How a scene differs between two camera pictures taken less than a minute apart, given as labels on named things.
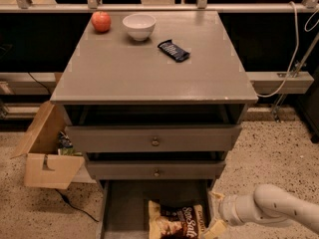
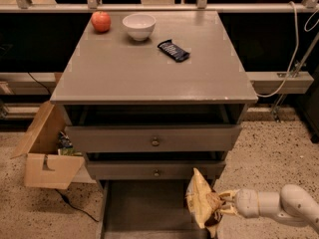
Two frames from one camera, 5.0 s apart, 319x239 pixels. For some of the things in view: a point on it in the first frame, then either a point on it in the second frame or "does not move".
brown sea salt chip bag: x=182 y=222 to x=204 y=203
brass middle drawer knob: x=157 y=173 does not move
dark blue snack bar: x=173 y=51 does not move
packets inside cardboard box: x=65 y=145 does not move
